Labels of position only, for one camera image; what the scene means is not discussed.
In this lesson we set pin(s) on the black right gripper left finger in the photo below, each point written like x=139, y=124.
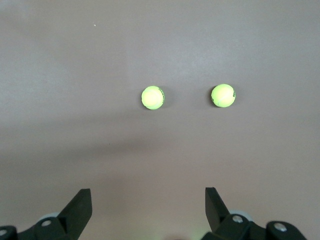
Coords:
x=75, y=212

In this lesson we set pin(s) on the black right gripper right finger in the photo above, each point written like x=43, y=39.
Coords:
x=215, y=212

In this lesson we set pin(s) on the yellow tennis ball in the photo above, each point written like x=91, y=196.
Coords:
x=152, y=97
x=223, y=95

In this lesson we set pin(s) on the brown table mat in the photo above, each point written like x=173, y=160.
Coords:
x=75, y=75

